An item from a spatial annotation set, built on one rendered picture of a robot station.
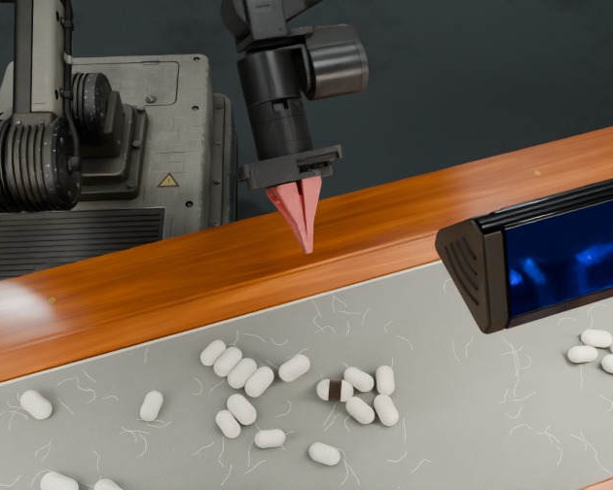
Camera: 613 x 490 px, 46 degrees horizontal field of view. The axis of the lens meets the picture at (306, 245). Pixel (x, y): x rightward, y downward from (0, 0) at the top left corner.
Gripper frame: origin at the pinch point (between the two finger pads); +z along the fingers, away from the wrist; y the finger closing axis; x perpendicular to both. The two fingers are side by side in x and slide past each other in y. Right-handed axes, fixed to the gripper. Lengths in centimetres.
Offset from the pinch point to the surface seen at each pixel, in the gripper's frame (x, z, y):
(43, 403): 5.4, 9.9, -29.5
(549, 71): 131, -28, 113
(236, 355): 5.0, 10.1, -9.2
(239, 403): 1.3, 14.4, -10.3
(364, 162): 119, -12, 45
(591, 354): -2.5, 18.6, 27.5
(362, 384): 0.4, 15.7, 2.6
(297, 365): 2.8, 12.4, -3.3
